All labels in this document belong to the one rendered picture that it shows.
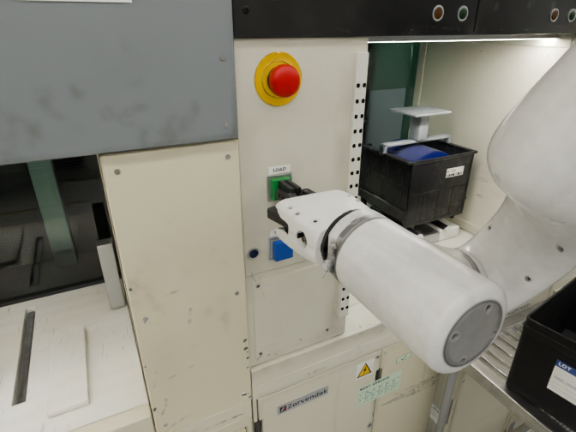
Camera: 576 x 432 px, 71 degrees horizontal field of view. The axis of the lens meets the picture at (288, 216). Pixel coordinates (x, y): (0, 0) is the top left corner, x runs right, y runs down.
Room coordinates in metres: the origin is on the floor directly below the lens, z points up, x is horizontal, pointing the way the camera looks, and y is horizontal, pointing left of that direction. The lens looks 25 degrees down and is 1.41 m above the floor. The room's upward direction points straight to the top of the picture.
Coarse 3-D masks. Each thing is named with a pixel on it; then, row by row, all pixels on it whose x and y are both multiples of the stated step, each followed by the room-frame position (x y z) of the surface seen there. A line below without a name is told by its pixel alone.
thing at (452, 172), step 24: (384, 144) 1.00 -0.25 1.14; (432, 144) 1.14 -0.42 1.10; (456, 144) 1.09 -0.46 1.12; (360, 168) 1.10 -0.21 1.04; (384, 168) 1.01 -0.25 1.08; (408, 168) 0.93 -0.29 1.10; (432, 168) 0.95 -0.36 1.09; (456, 168) 0.99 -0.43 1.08; (360, 192) 1.09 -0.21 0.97; (384, 192) 1.00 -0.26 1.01; (408, 192) 0.92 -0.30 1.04; (432, 192) 0.96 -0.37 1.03; (456, 192) 1.00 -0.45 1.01; (408, 216) 0.93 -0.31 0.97; (432, 216) 0.97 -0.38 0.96
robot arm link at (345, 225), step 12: (348, 216) 0.37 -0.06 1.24; (360, 216) 0.36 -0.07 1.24; (372, 216) 0.36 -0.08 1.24; (384, 216) 0.37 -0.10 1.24; (336, 228) 0.36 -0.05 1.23; (348, 228) 0.35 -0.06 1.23; (336, 240) 0.35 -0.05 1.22; (336, 252) 0.35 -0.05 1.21; (324, 264) 0.35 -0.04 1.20; (336, 276) 0.34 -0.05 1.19
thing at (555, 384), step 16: (544, 304) 0.63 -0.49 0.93; (560, 304) 0.68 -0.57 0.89; (528, 320) 0.58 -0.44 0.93; (544, 320) 0.64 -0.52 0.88; (560, 320) 0.70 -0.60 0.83; (528, 336) 0.57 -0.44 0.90; (544, 336) 0.55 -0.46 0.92; (560, 336) 0.54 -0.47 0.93; (528, 352) 0.57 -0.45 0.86; (544, 352) 0.55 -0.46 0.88; (560, 352) 0.53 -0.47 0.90; (512, 368) 0.58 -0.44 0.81; (528, 368) 0.56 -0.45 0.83; (544, 368) 0.54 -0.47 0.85; (560, 368) 0.52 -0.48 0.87; (512, 384) 0.57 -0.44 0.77; (528, 384) 0.55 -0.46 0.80; (544, 384) 0.53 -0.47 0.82; (560, 384) 0.52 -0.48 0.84; (528, 400) 0.55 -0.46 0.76; (544, 400) 0.53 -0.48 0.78; (560, 400) 0.51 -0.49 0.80; (560, 416) 0.50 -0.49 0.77
